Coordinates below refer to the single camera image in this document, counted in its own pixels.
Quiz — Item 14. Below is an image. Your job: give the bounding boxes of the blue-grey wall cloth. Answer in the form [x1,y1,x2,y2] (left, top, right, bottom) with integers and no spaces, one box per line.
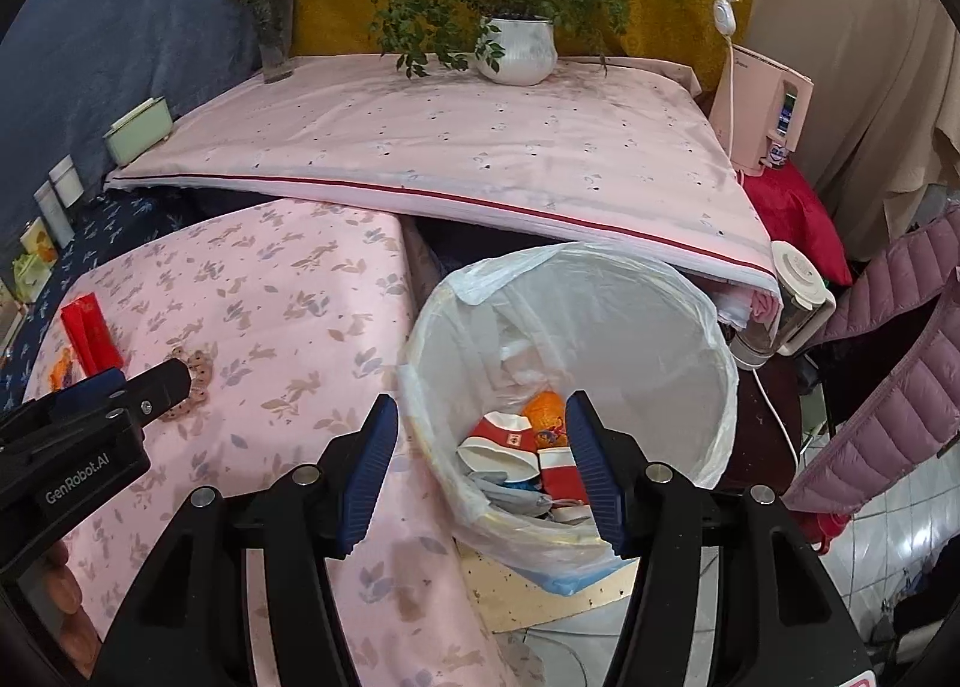
[0,0,295,268]

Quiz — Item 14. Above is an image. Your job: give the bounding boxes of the white lidded glass kettle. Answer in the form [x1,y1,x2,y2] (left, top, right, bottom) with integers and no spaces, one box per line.
[730,239,839,371]

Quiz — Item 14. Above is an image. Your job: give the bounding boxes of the short white canister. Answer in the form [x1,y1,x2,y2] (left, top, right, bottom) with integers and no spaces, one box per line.
[47,157,86,209]

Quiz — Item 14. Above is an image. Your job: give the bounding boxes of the blue plastic bag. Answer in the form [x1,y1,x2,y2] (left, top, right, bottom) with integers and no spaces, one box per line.
[535,565,602,598]

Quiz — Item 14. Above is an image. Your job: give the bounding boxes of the wooden board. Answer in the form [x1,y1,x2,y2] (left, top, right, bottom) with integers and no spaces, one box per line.
[456,550,632,633]

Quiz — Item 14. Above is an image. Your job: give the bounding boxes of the red cloth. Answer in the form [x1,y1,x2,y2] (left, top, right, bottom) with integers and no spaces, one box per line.
[741,160,854,288]

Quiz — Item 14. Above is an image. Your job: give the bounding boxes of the pink down jacket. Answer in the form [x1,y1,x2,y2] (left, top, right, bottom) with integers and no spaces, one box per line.
[778,198,960,532]

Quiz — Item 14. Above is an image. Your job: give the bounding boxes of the small printed tin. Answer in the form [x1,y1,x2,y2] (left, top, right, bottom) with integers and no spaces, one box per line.
[17,217,59,266]

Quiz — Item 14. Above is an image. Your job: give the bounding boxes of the pink appliance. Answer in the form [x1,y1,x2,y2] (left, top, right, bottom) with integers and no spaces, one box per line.
[707,42,816,176]

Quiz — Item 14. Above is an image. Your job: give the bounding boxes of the person's left hand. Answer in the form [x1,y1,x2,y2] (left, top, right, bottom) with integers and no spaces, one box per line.
[37,541,104,667]

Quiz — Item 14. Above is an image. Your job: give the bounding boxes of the navy floral cloth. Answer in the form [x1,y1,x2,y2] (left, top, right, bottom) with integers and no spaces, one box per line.
[0,194,192,407]

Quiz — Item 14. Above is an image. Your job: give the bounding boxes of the white lined trash bin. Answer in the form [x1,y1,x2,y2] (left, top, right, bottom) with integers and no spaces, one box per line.
[400,241,741,596]

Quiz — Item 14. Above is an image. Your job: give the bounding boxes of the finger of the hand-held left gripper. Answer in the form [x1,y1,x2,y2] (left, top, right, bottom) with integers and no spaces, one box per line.
[0,367,128,442]
[112,355,194,427]

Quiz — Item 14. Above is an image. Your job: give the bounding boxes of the pink scrunchie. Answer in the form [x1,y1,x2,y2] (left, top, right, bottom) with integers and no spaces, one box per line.
[160,346,216,427]

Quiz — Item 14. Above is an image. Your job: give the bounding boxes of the beige curtain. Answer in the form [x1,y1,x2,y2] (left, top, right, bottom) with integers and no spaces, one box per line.
[741,0,960,262]

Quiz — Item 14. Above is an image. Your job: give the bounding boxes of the pale green box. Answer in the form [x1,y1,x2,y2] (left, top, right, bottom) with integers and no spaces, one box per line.
[102,95,175,168]

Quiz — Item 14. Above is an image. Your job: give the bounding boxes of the pink rabbit print tablecloth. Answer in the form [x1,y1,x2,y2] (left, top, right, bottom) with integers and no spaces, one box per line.
[21,194,526,687]

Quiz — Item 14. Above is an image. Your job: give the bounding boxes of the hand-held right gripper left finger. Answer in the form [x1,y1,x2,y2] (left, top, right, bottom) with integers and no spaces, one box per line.
[94,393,400,687]

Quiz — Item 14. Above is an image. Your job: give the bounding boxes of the white cable with switch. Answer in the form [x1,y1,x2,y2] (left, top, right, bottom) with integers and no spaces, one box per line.
[711,0,745,157]

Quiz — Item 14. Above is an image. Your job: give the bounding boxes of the red and white paper cup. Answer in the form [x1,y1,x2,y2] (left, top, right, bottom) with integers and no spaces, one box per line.
[535,445,595,502]
[456,409,542,487]

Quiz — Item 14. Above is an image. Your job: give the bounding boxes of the pale pink padded mat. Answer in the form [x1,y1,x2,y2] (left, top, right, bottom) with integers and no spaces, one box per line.
[103,52,782,299]

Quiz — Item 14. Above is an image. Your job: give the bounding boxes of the glass vase with red flowers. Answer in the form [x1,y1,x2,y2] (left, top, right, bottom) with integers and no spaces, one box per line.
[227,0,306,86]

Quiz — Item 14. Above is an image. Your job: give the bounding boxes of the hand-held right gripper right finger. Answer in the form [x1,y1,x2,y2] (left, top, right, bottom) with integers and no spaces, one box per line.
[564,391,875,687]

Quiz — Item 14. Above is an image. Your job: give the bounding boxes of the red paper envelope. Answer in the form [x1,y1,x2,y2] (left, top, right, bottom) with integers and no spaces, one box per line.
[58,292,126,378]

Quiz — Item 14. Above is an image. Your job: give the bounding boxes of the white cylindrical cups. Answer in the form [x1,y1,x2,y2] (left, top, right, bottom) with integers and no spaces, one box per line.
[32,179,77,251]

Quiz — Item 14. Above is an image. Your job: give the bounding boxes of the green tissue pack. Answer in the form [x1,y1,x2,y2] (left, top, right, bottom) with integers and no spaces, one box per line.
[10,254,51,303]

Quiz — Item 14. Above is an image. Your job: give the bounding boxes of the orange plastic bag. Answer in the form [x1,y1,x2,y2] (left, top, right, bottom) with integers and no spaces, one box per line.
[520,389,572,449]

